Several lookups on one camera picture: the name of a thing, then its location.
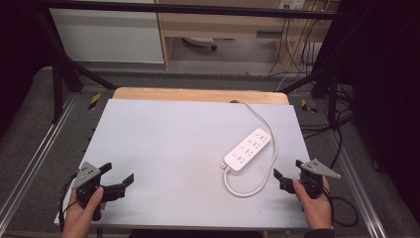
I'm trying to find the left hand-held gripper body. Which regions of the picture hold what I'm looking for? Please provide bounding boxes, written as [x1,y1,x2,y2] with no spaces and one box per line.
[71,161,106,222]

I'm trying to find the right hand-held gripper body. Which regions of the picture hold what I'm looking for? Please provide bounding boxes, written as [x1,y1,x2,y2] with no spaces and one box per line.
[298,159,342,200]

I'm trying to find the person's right hand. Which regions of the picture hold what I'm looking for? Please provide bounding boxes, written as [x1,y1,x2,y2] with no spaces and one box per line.
[291,176,333,231]

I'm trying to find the person's left hand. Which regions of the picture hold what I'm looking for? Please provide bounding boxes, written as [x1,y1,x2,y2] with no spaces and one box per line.
[61,186,107,238]

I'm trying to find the white power strip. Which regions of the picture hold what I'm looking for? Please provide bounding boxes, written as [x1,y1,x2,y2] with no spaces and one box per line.
[220,127,272,176]

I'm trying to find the person's black sleeve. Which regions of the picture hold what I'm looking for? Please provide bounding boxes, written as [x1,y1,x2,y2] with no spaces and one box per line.
[303,227,336,238]

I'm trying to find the person's dark clothing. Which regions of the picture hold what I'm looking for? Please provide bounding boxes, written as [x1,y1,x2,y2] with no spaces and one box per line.
[128,228,265,238]

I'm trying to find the light wooden board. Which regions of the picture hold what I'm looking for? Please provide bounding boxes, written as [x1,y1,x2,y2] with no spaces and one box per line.
[112,86,291,106]

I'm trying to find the black curtain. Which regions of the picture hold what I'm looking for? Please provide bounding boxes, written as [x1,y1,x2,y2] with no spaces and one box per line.
[0,0,55,135]
[313,0,420,227]

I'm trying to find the white cabinet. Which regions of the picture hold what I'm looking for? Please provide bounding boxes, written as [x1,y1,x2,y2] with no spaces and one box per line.
[49,0,165,64]

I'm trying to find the light wooden desk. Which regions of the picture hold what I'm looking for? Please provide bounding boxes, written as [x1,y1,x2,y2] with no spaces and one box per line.
[155,0,341,71]

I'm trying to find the white chair base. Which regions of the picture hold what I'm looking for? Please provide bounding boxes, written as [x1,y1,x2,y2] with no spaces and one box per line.
[181,36,219,53]

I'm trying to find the white power strip cable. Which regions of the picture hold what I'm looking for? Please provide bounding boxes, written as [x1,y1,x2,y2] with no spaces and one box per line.
[223,101,279,198]

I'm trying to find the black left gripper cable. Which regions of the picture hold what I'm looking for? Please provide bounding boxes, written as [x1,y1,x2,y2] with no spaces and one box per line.
[57,173,79,230]

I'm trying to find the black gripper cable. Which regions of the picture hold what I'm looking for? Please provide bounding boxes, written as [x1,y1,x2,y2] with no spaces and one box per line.
[57,173,79,230]
[321,183,360,228]

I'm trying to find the aluminium floor rail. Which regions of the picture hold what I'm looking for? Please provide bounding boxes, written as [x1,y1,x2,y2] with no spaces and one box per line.
[325,129,388,238]
[0,93,81,229]

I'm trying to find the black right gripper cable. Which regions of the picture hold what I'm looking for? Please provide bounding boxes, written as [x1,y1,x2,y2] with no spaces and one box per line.
[321,183,360,228]

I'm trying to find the black floor cables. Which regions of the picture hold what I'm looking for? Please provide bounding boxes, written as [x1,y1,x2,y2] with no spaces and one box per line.
[300,83,357,171]

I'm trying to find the bundle of hanging cables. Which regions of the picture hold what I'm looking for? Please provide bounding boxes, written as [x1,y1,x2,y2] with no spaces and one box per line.
[267,0,332,77]

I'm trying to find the white wall socket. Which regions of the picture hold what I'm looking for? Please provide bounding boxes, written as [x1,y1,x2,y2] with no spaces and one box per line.
[277,0,307,11]

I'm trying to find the black metal frame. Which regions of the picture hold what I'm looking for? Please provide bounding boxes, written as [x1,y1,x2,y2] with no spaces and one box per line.
[32,0,365,128]

